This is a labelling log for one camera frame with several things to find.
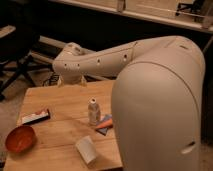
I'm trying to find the red white black box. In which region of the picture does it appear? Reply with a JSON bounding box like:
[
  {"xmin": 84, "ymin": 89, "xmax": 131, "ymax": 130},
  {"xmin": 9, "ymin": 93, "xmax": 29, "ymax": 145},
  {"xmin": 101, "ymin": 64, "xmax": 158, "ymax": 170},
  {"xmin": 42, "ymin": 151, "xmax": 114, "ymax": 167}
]
[{"xmin": 21, "ymin": 109, "xmax": 50, "ymax": 125}]

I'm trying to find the blue cloth piece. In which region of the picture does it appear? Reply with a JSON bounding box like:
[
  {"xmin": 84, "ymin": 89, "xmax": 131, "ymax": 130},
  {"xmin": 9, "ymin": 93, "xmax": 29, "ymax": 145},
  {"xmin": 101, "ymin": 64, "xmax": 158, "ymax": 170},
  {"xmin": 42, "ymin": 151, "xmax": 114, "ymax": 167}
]
[{"xmin": 95, "ymin": 114, "xmax": 112, "ymax": 135}]

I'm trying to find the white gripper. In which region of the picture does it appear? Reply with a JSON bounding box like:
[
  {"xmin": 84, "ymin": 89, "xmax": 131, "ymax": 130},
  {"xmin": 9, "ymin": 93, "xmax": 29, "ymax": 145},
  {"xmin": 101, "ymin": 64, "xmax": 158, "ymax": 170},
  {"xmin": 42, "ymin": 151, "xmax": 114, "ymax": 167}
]
[{"xmin": 53, "ymin": 42, "xmax": 87, "ymax": 87}]

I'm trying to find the white shelf ledge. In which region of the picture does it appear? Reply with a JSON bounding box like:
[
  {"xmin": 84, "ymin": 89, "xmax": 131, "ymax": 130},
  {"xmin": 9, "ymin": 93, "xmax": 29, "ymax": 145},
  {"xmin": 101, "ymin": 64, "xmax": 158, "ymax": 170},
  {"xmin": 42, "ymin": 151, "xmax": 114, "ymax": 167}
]
[{"xmin": 51, "ymin": 0, "xmax": 213, "ymax": 34}]

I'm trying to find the orange bowl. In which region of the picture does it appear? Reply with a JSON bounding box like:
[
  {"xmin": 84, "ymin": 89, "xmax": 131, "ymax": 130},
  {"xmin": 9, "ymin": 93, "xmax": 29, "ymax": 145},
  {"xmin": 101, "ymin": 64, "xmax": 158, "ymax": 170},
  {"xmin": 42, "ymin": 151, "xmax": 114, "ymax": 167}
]
[{"xmin": 5, "ymin": 125, "xmax": 36, "ymax": 153}]

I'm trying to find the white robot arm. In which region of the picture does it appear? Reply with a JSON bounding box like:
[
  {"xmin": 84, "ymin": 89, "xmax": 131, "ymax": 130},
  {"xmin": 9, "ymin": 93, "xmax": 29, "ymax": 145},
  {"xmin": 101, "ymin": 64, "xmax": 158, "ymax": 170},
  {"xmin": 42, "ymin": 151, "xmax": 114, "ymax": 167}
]
[{"xmin": 53, "ymin": 36, "xmax": 205, "ymax": 171}]

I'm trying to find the clear plastic bottle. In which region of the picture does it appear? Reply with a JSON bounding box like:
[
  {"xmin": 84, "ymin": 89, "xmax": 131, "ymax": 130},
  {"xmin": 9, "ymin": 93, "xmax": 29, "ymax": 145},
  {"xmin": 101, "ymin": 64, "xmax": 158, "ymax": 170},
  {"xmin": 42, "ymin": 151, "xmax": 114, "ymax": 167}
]
[{"xmin": 88, "ymin": 98, "xmax": 101, "ymax": 126}]

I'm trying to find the black cable on floor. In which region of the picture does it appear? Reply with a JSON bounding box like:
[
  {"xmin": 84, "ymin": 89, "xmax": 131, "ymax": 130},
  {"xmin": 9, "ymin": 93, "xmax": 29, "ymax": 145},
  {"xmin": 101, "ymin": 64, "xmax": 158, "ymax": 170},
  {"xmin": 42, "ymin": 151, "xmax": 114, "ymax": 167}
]
[{"xmin": 42, "ymin": 72, "xmax": 60, "ymax": 88}]

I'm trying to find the black office chair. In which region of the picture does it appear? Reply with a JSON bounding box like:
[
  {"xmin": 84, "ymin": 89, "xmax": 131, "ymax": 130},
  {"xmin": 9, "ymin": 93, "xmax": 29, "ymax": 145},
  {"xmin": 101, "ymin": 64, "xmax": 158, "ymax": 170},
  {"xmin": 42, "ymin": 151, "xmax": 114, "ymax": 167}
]
[{"xmin": 0, "ymin": 24, "xmax": 52, "ymax": 101}]

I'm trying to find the orange marker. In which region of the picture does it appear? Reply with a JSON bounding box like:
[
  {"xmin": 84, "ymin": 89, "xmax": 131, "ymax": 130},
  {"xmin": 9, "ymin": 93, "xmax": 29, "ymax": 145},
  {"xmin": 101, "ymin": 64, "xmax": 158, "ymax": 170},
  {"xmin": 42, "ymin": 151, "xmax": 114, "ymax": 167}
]
[{"xmin": 95, "ymin": 118, "xmax": 113, "ymax": 130}]

